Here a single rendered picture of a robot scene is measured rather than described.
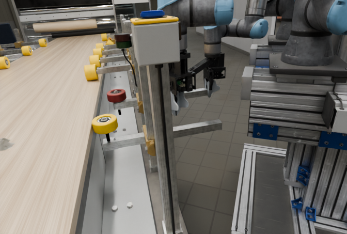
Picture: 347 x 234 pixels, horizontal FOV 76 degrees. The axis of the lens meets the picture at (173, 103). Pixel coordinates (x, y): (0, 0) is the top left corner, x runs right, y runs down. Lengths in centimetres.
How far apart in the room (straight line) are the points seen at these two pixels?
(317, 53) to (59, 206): 78
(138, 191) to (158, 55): 62
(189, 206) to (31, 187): 120
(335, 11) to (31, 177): 78
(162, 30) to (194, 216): 136
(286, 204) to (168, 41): 124
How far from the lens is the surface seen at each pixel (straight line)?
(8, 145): 79
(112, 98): 97
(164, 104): 41
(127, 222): 81
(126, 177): 95
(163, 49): 37
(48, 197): 55
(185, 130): 82
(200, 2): 61
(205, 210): 162
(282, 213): 141
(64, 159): 64
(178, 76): 62
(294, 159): 128
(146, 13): 38
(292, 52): 83
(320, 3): 69
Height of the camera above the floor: 124
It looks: 24 degrees down
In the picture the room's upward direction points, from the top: 4 degrees counter-clockwise
